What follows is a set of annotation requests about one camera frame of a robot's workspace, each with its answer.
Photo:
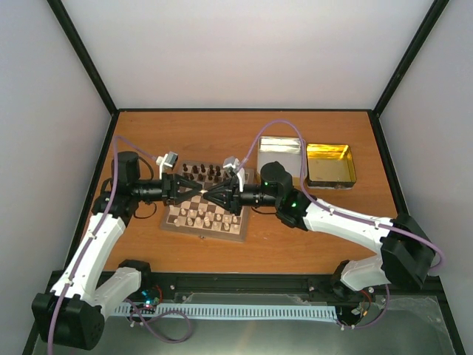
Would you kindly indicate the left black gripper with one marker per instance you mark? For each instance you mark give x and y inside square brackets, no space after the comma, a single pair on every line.
[169,188]

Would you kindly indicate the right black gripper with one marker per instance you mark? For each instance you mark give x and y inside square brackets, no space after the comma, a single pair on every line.
[232,205]

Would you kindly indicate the white chess pawn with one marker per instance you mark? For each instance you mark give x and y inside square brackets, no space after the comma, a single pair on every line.
[206,223]

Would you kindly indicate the white chess bishop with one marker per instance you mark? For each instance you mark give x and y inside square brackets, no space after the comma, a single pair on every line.
[198,222]

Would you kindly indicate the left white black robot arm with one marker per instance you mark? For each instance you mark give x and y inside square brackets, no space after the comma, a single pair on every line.
[73,312]

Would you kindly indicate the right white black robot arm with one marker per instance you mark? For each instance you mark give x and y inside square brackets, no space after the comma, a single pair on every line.
[402,253]

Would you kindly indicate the wooden chess board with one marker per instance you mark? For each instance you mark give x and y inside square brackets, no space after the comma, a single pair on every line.
[199,216]

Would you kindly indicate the silver open tin box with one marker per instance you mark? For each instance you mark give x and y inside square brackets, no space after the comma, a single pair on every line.
[286,150]

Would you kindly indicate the gold tin lid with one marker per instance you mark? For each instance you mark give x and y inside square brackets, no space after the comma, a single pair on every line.
[330,166]

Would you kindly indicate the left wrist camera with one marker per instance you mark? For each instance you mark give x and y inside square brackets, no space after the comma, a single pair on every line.
[167,162]

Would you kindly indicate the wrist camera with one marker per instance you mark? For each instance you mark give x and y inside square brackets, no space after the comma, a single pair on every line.
[235,171]
[167,162]

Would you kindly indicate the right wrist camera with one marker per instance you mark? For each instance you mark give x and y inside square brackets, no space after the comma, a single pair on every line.
[235,171]

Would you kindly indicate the black frame rail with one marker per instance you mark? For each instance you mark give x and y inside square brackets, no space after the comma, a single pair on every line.
[240,284]

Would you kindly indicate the light blue cable duct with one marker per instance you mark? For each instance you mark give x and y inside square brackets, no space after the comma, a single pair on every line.
[247,312]

